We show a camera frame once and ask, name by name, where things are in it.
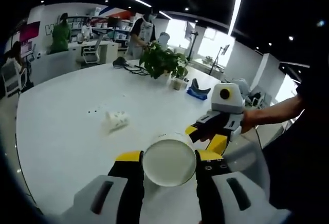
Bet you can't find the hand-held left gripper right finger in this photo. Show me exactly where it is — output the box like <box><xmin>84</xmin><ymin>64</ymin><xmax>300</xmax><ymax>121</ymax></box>
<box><xmin>194</xmin><ymin>148</ymin><xmax>273</xmax><ymax>224</ymax></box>

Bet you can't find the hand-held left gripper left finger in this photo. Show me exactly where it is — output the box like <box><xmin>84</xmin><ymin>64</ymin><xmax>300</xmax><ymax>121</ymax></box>
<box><xmin>63</xmin><ymin>150</ymin><xmax>145</xmax><ymax>224</ymax></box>

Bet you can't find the green-print paper cup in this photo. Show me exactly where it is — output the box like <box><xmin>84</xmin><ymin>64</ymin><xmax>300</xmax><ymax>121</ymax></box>
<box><xmin>104</xmin><ymin>109</ymin><xmax>131</xmax><ymax>134</ymax></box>

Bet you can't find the person's right hand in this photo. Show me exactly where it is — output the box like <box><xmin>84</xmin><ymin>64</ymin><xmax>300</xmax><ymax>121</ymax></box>
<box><xmin>241</xmin><ymin>109</ymin><xmax>258</xmax><ymax>134</ymax></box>

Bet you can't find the blue wipes packet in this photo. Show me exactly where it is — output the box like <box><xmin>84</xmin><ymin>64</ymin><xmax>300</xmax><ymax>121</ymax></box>
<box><xmin>187</xmin><ymin>87</ymin><xmax>208</xmax><ymax>101</ymax></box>

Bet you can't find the grey curved holder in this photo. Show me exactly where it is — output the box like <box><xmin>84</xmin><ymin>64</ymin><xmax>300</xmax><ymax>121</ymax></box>
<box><xmin>192</xmin><ymin>78</ymin><xmax>212</xmax><ymax>98</ymax></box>

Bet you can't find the glass jar with brown contents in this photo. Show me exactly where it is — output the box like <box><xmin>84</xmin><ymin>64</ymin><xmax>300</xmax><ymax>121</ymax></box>
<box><xmin>171</xmin><ymin>78</ymin><xmax>184</xmax><ymax>91</ymax></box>

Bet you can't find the monitor on black stand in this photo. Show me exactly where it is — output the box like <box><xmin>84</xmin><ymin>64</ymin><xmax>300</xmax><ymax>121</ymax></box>
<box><xmin>208</xmin><ymin>44</ymin><xmax>231</xmax><ymax>76</ymax></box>
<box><xmin>185</xmin><ymin>20</ymin><xmax>199</xmax><ymax>62</ymax></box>

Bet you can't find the white table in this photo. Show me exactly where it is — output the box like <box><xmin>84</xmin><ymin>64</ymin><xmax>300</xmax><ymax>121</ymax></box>
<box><xmin>15</xmin><ymin>59</ymin><xmax>258</xmax><ymax>224</ymax></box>

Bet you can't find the green potted plant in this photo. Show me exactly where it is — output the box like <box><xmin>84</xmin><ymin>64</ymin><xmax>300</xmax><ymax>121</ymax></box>
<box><xmin>138</xmin><ymin>41</ymin><xmax>190</xmax><ymax>85</ymax></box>

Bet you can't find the person's dark clothing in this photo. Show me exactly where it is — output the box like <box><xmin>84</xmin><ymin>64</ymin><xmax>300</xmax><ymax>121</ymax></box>
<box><xmin>262</xmin><ymin>62</ymin><xmax>329</xmax><ymax>212</ymax></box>

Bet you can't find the black pouch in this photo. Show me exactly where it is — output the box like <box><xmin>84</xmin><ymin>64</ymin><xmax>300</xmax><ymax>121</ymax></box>
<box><xmin>112</xmin><ymin>56</ymin><xmax>129</xmax><ymax>68</ymax></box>

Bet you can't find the shelving with white boxes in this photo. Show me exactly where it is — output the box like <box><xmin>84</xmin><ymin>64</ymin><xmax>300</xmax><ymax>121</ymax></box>
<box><xmin>69</xmin><ymin>14</ymin><xmax>137</xmax><ymax>47</ymax></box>

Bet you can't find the white office chair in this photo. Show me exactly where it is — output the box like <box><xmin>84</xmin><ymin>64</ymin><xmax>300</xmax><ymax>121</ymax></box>
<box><xmin>81</xmin><ymin>35</ymin><xmax>101</xmax><ymax>65</ymax></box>
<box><xmin>1</xmin><ymin>62</ymin><xmax>28</xmax><ymax>98</ymax></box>

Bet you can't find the white counter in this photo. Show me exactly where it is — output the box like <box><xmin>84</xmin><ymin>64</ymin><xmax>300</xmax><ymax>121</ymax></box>
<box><xmin>38</xmin><ymin>40</ymin><xmax>121</xmax><ymax>70</ymax></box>

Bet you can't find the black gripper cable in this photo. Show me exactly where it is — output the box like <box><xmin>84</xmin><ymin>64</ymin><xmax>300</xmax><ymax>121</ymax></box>
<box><xmin>253</xmin><ymin>127</ymin><xmax>264</xmax><ymax>149</ymax></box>

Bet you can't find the black wire bundle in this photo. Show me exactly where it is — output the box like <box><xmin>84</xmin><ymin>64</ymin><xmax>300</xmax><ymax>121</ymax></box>
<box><xmin>124</xmin><ymin>63</ymin><xmax>150</xmax><ymax>77</ymax></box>

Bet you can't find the pink wall screen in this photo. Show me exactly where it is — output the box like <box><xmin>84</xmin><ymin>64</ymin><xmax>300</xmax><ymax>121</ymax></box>
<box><xmin>19</xmin><ymin>21</ymin><xmax>41</xmax><ymax>43</ymax></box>

